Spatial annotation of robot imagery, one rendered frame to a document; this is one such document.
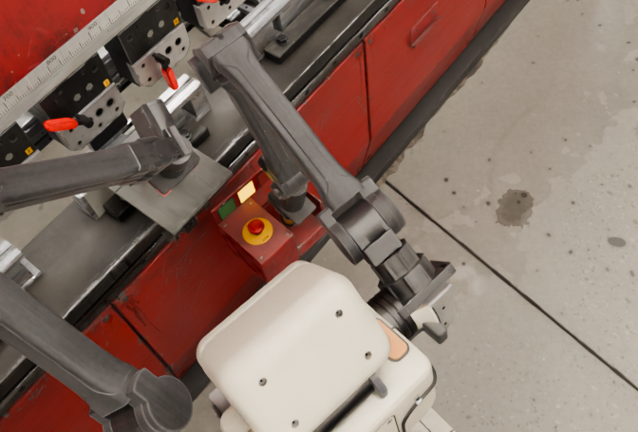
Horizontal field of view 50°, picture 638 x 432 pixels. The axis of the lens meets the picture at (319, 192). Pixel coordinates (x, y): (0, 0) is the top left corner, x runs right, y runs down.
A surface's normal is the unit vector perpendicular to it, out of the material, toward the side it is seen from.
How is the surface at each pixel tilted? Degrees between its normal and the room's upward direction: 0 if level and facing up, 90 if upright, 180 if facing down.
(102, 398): 68
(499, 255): 0
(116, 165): 53
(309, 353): 48
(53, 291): 0
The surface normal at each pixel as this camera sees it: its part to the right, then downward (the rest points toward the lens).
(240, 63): 0.07, -0.12
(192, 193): -0.11, -0.54
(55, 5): 0.78, 0.48
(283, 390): 0.42, 0.07
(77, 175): 0.76, -0.42
